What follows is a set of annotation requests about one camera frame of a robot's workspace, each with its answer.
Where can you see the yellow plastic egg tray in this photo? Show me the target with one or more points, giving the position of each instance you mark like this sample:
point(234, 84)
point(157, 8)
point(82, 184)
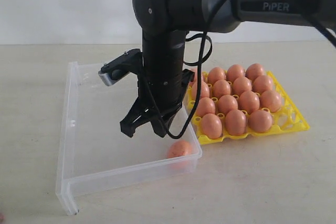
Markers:
point(287, 120)

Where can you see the clear plastic storage box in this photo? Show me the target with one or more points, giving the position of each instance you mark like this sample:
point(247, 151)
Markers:
point(94, 155)

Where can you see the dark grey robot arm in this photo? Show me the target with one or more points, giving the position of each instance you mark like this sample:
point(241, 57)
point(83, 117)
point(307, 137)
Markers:
point(165, 23)

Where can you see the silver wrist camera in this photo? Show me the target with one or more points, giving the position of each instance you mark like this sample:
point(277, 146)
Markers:
point(117, 69)

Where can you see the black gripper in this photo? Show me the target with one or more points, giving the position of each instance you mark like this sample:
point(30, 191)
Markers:
point(167, 88)

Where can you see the brown egg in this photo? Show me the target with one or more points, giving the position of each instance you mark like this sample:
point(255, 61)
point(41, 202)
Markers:
point(205, 92)
point(254, 71)
point(227, 103)
point(221, 88)
point(263, 83)
point(272, 100)
point(216, 74)
point(205, 106)
point(249, 101)
point(240, 85)
point(234, 72)
point(235, 122)
point(194, 79)
point(178, 149)
point(211, 126)
point(260, 121)

